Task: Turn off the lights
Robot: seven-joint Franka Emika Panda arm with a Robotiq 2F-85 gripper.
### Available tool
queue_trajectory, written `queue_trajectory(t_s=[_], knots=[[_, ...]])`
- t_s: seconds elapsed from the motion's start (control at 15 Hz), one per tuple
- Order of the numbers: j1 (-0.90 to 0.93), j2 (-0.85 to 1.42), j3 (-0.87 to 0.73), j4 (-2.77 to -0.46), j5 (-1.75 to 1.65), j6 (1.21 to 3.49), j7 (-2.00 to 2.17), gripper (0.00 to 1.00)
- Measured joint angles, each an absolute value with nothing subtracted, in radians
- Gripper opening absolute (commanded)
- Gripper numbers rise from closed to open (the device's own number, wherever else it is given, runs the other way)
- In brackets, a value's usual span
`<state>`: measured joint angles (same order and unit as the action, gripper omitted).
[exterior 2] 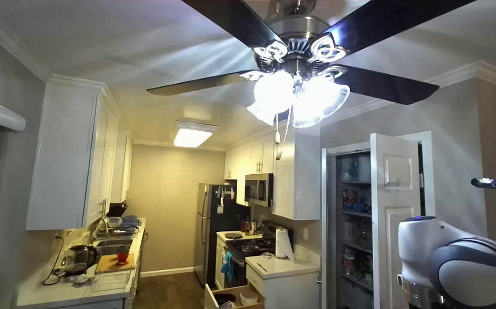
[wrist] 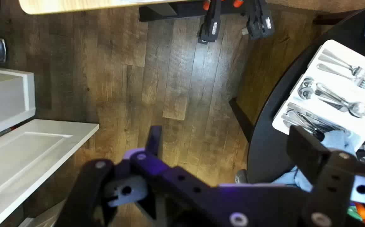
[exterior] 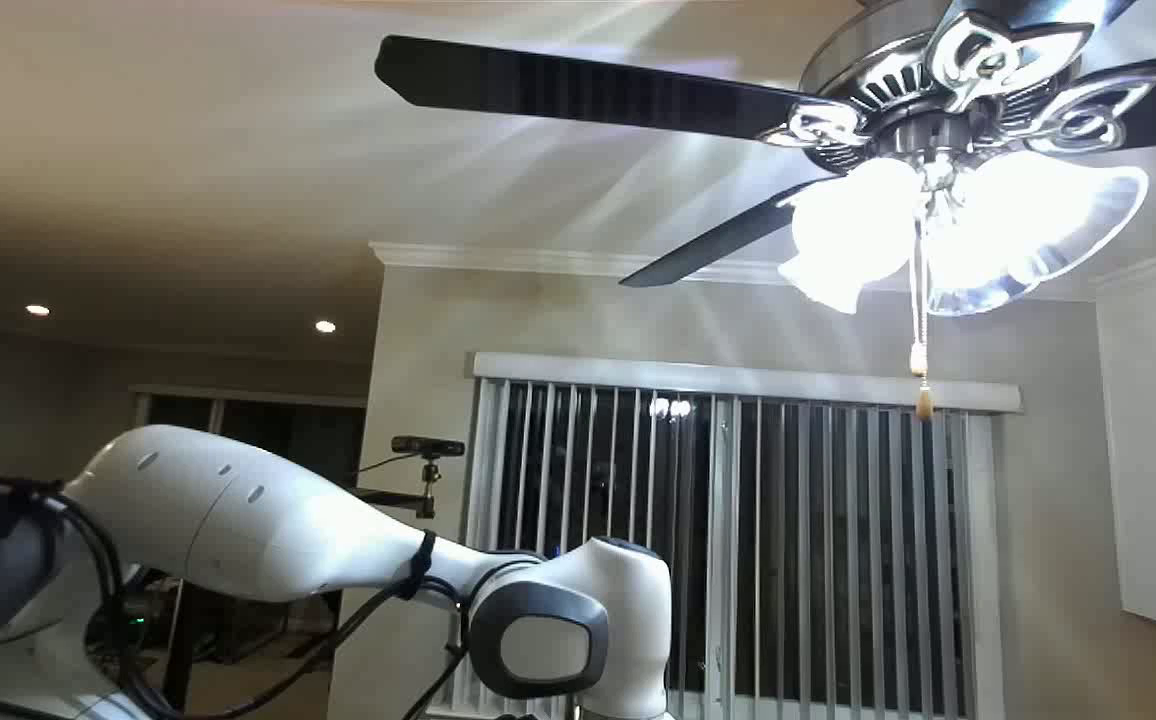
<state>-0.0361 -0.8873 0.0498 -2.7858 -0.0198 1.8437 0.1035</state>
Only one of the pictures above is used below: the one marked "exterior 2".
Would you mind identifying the wooden knob pull chain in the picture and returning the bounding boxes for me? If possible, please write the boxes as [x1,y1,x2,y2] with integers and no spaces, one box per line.
[273,110,285,163]

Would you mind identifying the white upper cabinet above stove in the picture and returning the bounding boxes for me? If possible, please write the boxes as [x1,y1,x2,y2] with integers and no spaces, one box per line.
[223,132,323,223]

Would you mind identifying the rectangular ceiling light fixture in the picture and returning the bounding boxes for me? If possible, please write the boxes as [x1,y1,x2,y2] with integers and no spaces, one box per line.
[170,120,218,149]

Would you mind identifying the stainless steel refrigerator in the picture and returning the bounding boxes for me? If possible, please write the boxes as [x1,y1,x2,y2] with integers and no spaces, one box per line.
[192,182,252,288]

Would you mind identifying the white paper towel roll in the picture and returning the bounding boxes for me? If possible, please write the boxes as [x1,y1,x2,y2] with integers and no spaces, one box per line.
[273,225,295,261]

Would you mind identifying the white black kitchen stove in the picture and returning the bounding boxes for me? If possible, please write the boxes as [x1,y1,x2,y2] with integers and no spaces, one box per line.
[214,228,278,292]

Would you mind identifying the blue hanging dish towel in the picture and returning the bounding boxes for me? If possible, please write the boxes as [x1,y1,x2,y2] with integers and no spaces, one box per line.
[220,251,242,288]

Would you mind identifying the stocked pantry shelves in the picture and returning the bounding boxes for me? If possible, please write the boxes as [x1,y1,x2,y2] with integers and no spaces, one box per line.
[335,153,374,309]

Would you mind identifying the white base cabinet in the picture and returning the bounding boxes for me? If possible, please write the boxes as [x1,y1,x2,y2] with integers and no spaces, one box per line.
[244,252,323,309]

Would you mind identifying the black blade ceiling fan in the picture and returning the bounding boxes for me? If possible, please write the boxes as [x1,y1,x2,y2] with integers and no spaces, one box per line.
[146,0,477,130]

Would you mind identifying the blue dish pile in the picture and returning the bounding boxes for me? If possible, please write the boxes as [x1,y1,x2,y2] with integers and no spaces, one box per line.
[106,215,144,237]

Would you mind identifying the dark pot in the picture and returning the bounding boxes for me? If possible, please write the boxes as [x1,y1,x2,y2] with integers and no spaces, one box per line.
[105,201,129,218]

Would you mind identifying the open white drawer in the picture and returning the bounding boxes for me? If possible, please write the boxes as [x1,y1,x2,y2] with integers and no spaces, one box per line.
[202,281,266,309]

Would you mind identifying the white pantry door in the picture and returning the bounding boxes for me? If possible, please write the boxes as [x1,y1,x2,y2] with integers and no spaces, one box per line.
[369,132,424,309]

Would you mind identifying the metal sink faucet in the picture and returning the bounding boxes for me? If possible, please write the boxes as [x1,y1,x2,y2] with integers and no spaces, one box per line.
[86,215,115,239]

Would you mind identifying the yellow cutting board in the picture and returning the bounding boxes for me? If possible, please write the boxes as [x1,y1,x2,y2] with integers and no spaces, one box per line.
[94,252,132,275]

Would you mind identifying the white upper cabinet beside window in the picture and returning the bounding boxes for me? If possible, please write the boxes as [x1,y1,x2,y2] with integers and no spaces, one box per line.
[24,75,134,232]

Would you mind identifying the dark round countertop appliance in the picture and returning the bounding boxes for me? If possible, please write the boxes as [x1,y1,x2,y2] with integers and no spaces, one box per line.
[57,242,101,278]

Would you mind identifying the white sink counter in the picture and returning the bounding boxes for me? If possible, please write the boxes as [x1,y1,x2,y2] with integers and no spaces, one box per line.
[14,216,148,309]

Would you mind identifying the black appliance power cord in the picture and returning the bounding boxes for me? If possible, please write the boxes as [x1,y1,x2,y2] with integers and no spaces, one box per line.
[39,230,69,287]

